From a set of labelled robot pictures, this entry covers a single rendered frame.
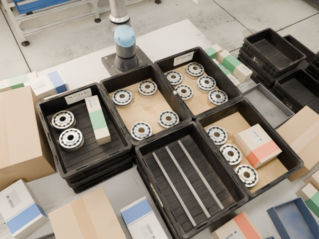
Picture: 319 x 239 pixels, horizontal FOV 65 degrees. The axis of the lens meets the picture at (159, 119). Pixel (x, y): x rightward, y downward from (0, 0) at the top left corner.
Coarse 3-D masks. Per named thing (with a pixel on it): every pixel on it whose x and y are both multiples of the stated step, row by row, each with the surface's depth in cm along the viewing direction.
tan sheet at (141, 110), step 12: (132, 96) 130; (156, 96) 130; (132, 108) 125; (144, 108) 126; (156, 108) 126; (168, 108) 127; (132, 120) 122; (144, 120) 122; (156, 120) 122; (168, 120) 123; (156, 132) 119
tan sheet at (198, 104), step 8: (184, 72) 141; (184, 80) 138; (192, 80) 138; (192, 88) 135; (216, 88) 136; (200, 96) 132; (192, 104) 129; (200, 104) 129; (208, 104) 129; (192, 112) 126; (200, 112) 126
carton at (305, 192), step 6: (306, 186) 115; (312, 186) 116; (300, 192) 116; (306, 192) 114; (312, 192) 114; (318, 192) 114; (306, 198) 114; (312, 198) 113; (318, 198) 113; (306, 204) 116; (312, 204) 113; (318, 204) 111; (312, 210) 115; (318, 210) 112; (318, 216) 114
